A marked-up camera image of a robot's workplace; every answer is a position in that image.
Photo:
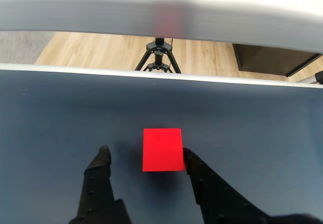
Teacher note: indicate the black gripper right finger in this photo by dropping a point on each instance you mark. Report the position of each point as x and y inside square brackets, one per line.
[219, 198]

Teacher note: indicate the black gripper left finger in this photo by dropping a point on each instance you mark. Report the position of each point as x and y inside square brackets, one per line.
[96, 188]

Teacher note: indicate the red cube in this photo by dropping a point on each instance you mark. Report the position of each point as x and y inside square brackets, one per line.
[162, 149]

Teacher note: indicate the blue grey table mat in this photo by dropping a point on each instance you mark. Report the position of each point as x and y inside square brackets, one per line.
[50, 120]

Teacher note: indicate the dark cabinet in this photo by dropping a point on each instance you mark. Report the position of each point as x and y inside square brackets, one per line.
[270, 60]

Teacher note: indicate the black tripod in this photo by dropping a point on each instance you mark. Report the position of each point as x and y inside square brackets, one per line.
[159, 43]

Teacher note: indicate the white table frame rail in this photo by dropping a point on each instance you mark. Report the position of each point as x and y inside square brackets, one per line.
[101, 12]

